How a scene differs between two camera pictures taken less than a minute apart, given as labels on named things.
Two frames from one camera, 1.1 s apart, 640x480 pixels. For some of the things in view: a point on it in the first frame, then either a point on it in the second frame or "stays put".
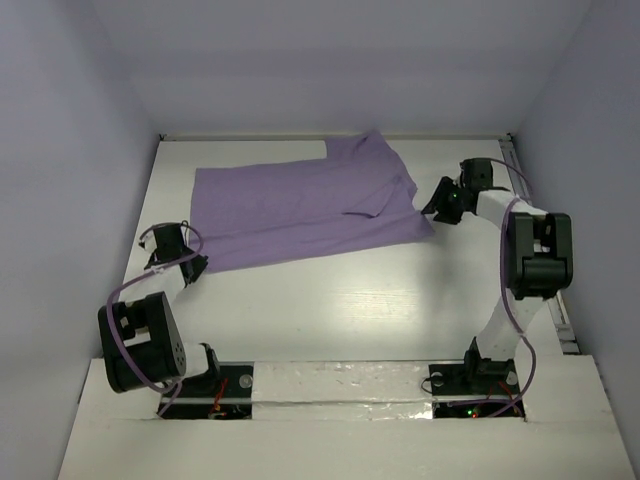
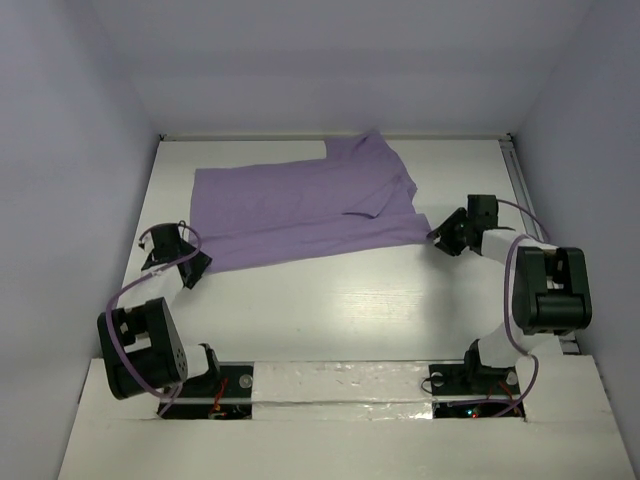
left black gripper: x=195 y=265 stays put
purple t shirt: x=248 y=214 stays put
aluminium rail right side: x=554 y=305 stays put
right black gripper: x=441 y=201 -> x=450 y=232
